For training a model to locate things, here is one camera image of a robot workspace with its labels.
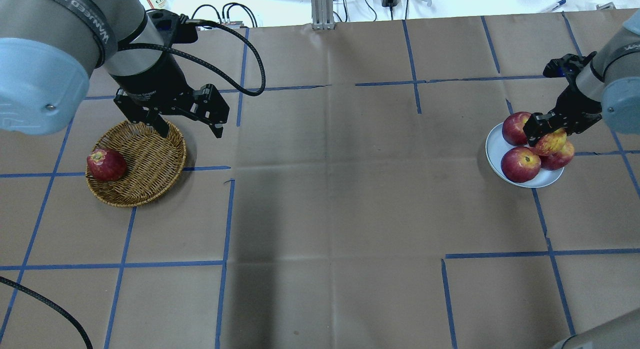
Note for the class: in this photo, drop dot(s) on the red apple plate right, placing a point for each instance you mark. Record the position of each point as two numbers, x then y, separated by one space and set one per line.
560 159

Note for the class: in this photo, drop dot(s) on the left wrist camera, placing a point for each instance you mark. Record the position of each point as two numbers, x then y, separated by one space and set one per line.
173 28

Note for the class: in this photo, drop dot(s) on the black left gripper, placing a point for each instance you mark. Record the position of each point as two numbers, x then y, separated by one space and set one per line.
149 85

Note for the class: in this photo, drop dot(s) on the white plate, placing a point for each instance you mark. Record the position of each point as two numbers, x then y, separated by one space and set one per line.
496 147

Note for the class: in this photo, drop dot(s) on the red apple plate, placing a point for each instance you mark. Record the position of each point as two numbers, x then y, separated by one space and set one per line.
520 164
560 159
513 128

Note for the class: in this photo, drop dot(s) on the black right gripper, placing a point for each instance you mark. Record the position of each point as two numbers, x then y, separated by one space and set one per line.
575 103

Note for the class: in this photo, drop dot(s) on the woven wicker basket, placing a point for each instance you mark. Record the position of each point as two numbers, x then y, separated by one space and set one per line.
154 164

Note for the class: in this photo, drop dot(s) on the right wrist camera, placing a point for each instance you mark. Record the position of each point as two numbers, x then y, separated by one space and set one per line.
569 65

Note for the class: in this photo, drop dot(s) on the blue white pen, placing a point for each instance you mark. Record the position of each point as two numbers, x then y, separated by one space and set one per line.
553 7

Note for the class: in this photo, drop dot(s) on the dark red apple in basket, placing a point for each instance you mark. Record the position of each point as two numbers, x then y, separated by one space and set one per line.
106 165

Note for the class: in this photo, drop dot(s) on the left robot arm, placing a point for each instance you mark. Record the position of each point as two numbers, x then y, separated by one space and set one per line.
50 49

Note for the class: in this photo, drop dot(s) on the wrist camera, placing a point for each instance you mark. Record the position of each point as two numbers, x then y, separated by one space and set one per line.
569 65
173 28

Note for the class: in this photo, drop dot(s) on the yellow red apple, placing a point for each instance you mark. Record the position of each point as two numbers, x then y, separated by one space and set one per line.
548 146

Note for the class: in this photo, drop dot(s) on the red apple plate front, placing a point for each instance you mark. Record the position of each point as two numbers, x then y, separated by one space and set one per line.
520 164

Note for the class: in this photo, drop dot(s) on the aluminium frame post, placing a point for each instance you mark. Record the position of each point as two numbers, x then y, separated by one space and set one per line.
322 17

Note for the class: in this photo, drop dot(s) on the red apple plate back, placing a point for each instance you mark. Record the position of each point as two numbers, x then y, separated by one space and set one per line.
513 128

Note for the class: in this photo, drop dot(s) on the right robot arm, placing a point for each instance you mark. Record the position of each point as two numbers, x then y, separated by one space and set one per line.
603 85

